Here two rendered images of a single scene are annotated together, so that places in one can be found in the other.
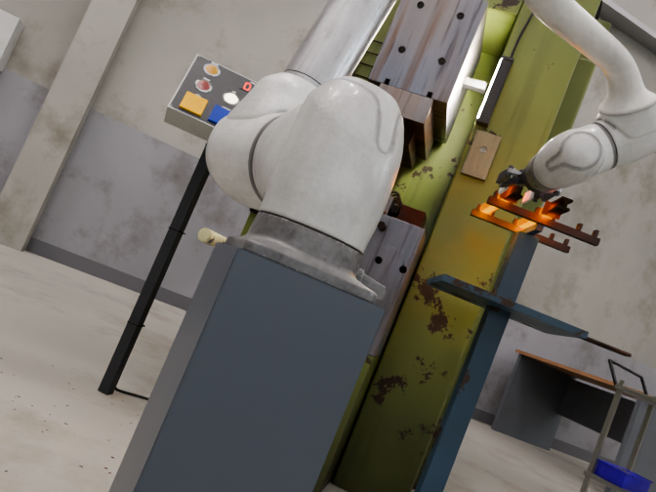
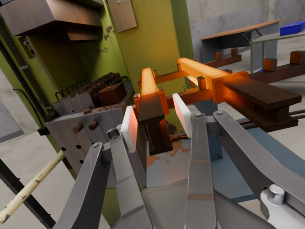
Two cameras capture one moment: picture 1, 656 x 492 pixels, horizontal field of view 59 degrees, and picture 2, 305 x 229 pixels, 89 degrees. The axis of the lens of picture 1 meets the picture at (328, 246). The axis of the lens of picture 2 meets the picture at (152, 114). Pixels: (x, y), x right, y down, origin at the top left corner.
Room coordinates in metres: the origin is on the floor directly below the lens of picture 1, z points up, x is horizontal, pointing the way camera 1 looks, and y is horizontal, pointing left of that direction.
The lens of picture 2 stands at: (1.29, -0.39, 1.11)
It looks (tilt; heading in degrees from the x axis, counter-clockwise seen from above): 24 degrees down; 1
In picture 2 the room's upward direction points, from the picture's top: 16 degrees counter-clockwise
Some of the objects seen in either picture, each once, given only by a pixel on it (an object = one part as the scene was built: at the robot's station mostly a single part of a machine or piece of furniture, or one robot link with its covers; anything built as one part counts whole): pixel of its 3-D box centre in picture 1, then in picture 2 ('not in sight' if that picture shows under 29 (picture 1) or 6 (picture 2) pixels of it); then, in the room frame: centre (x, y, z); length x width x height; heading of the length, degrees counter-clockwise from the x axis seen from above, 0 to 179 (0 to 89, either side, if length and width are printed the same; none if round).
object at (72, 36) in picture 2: (404, 148); (79, 35); (2.23, -0.13, 1.24); 0.30 x 0.07 x 0.06; 167
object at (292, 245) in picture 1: (314, 259); not in sight; (0.79, 0.01, 0.63); 0.22 x 0.18 x 0.06; 107
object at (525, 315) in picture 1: (499, 306); (209, 156); (1.66, -0.52, 0.75); 0.40 x 0.30 x 0.02; 86
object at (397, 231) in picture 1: (357, 279); (118, 126); (2.19, -0.15, 0.69); 0.56 x 0.38 x 0.45; 167
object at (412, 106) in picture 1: (405, 124); (62, 19); (2.19, -0.10, 1.32); 0.42 x 0.20 x 0.10; 167
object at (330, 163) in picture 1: (336, 159); not in sight; (0.79, 0.03, 0.77); 0.18 x 0.16 x 0.22; 38
